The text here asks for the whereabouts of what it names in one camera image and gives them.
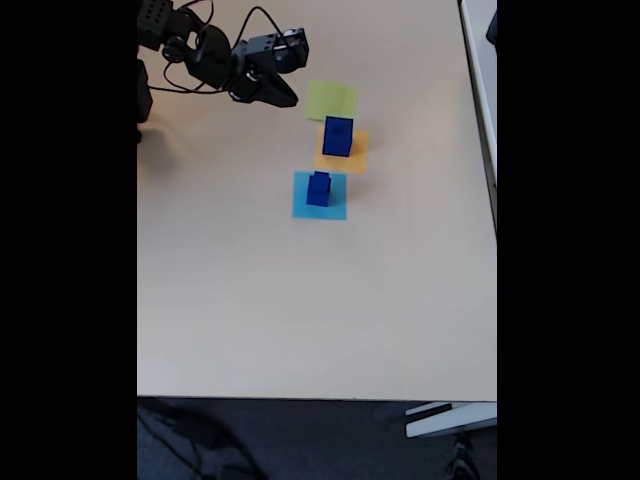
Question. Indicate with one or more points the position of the large blue cube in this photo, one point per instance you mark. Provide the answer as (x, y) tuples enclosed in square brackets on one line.
[(335, 145)]

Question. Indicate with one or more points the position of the small blue cube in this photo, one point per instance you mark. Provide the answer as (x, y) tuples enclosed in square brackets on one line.
[(322, 178)]

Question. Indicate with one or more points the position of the green paper square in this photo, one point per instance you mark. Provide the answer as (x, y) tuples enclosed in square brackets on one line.
[(332, 100)]

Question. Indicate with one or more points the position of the orange paper square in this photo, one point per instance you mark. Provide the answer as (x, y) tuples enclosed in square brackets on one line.
[(359, 155)]

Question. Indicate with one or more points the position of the light blue paper square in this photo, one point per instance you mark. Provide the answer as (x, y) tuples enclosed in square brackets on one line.
[(337, 210)]

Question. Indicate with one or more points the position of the medium blue cube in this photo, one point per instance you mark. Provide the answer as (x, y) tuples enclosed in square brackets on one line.
[(315, 199)]

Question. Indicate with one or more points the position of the white neighbouring table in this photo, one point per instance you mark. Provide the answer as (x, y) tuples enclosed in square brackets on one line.
[(482, 100)]

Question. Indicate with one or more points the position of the dark object on neighbouring table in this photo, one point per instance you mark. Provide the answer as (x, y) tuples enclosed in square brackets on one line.
[(492, 27)]

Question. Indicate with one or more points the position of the white table foot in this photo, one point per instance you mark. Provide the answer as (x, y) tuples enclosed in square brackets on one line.
[(450, 422)]

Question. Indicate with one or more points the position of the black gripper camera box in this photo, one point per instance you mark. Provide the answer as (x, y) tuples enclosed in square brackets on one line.
[(280, 50)]

